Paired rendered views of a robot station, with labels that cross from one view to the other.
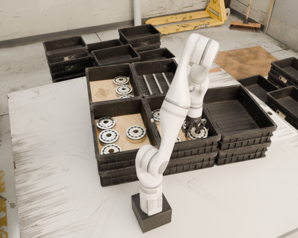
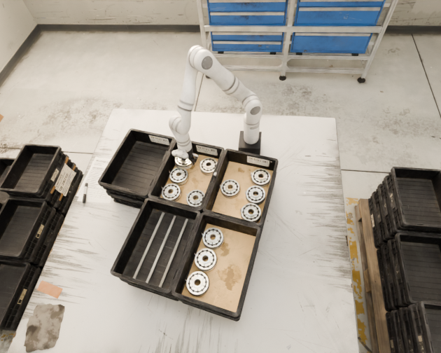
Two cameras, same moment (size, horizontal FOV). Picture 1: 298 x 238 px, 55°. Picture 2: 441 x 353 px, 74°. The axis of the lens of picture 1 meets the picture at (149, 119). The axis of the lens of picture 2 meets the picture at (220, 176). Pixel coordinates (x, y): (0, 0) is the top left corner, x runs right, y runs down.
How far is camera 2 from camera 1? 1.84 m
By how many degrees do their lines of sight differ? 77
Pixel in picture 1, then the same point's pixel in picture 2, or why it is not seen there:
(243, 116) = (126, 169)
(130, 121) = (225, 210)
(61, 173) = (303, 210)
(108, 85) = (216, 290)
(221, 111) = (137, 183)
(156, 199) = not seen: hidden behind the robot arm
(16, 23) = not seen: outside the picture
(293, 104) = (7, 239)
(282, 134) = (105, 162)
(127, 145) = (242, 183)
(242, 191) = not seen: hidden behind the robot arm
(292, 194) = (155, 125)
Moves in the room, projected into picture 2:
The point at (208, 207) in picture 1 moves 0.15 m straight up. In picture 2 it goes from (211, 139) to (208, 123)
